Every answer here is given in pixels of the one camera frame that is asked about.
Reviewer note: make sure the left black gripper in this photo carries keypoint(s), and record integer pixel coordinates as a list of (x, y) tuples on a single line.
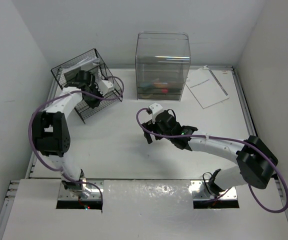
[(93, 105)]

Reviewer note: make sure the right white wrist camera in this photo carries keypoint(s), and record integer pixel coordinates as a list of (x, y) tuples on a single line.
[(155, 109)]

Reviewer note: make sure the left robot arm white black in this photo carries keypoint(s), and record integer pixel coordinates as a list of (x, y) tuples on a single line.
[(49, 135)]

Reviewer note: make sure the metal base plate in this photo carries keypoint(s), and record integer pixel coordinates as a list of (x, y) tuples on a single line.
[(89, 191), (200, 193)]

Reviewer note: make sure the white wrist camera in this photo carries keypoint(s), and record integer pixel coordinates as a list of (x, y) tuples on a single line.
[(155, 109), (105, 87)]

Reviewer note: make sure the clear plastic drawer cabinet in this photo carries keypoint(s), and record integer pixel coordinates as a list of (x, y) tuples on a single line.
[(162, 64)]

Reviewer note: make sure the white instruction sheet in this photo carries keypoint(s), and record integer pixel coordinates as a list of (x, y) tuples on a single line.
[(205, 87)]

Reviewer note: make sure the black wire mesh rack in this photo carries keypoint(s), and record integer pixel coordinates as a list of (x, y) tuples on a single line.
[(101, 72)]

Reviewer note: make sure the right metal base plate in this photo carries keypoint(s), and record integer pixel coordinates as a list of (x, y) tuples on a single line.
[(200, 193)]

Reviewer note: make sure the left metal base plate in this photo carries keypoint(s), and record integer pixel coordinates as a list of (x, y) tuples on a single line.
[(89, 191)]

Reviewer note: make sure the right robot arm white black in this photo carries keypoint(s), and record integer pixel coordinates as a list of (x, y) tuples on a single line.
[(254, 163)]

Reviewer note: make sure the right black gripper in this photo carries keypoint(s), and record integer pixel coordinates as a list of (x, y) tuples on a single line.
[(149, 126)]

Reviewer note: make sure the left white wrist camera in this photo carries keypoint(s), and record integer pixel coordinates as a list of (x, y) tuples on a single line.
[(105, 87)]

